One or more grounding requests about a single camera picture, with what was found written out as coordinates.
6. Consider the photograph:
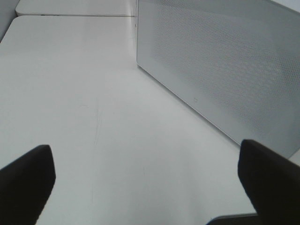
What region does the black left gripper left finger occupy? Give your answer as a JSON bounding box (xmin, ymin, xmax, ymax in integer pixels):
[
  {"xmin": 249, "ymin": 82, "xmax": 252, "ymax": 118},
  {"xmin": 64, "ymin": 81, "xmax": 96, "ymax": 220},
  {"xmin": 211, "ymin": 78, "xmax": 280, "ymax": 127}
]
[{"xmin": 0, "ymin": 145, "xmax": 56, "ymax": 225}]

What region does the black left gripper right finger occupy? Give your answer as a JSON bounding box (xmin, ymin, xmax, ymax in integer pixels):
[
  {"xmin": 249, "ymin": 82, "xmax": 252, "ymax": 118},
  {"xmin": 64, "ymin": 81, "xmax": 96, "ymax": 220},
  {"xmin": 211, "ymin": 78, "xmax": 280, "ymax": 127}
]
[{"xmin": 238, "ymin": 140, "xmax": 300, "ymax": 225}]

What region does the white microwave door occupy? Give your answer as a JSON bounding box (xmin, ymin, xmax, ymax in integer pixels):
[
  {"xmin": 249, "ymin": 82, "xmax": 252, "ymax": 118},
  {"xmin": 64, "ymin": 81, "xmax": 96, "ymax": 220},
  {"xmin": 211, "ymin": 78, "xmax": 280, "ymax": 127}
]
[{"xmin": 136, "ymin": 0, "xmax": 300, "ymax": 158}]

